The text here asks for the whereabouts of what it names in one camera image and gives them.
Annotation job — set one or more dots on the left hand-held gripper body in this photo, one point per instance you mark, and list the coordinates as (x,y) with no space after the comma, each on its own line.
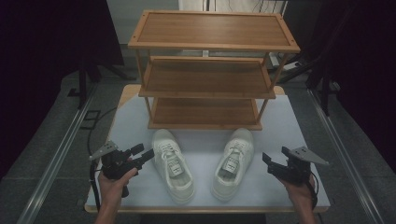
(113,163)

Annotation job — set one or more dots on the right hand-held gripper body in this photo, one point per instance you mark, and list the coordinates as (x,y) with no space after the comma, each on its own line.
(295,169)

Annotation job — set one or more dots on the white sneaker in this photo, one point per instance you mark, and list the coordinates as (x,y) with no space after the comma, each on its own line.
(174,174)
(232,174)

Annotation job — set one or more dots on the three-tier wooden shoe rack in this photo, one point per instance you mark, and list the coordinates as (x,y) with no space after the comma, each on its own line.
(211,29)

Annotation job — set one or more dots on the person's right hand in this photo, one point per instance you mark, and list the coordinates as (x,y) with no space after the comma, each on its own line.
(300,193)

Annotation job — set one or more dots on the person's left hand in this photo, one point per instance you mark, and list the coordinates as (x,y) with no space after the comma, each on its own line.
(110,191)

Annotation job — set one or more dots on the white table mat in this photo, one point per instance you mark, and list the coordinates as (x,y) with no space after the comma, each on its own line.
(280,124)

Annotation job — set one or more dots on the black stand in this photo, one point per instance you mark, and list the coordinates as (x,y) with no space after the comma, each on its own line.
(325,90)
(82,84)

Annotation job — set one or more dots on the white power strip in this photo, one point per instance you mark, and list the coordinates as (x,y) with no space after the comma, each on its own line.
(281,63)

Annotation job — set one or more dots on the dark curtain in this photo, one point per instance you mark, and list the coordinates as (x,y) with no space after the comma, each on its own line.
(367,77)
(46,62)

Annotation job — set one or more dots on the metal floor rail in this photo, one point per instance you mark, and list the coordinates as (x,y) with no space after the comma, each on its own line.
(56,161)
(345,161)

